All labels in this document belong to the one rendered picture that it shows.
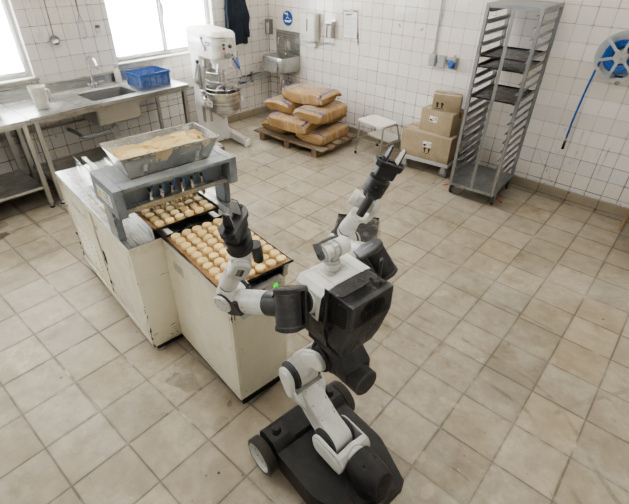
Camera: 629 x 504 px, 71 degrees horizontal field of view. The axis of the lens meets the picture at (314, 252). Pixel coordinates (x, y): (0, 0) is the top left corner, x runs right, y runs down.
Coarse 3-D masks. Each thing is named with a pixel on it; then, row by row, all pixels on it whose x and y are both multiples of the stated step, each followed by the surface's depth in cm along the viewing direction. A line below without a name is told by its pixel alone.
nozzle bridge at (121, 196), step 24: (192, 168) 241; (216, 168) 261; (96, 192) 240; (120, 192) 219; (144, 192) 237; (168, 192) 246; (192, 192) 251; (216, 192) 284; (120, 216) 224; (120, 240) 242
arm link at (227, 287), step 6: (222, 276) 156; (222, 282) 157; (228, 282) 155; (234, 282) 155; (240, 282) 165; (222, 288) 159; (228, 288) 158; (234, 288) 159; (240, 288) 164; (216, 294) 164; (222, 294) 160; (228, 294) 161; (234, 294) 162
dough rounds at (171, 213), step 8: (192, 200) 265; (200, 200) 267; (160, 208) 258; (168, 208) 257; (176, 208) 260; (184, 208) 257; (192, 208) 259; (200, 208) 257; (208, 208) 259; (144, 216) 253; (152, 216) 250; (160, 216) 253; (168, 216) 250; (176, 216) 249; (184, 216) 253; (152, 224) 246; (160, 224) 242
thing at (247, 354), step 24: (168, 264) 254; (192, 288) 238; (216, 288) 212; (192, 312) 254; (216, 312) 223; (192, 336) 272; (216, 336) 238; (240, 336) 222; (264, 336) 235; (216, 360) 254; (240, 360) 231; (264, 360) 245; (240, 384) 240; (264, 384) 256
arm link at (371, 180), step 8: (376, 160) 164; (392, 160) 168; (376, 168) 166; (384, 168) 164; (392, 168) 165; (400, 168) 165; (368, 176) 171; (376, 176) 168; (384, 176) 167; (392, 176) 168; (368, 184) 169; (376, 184) 167; (384, 184) 168; (376, 192) 169; (384, 192) 171
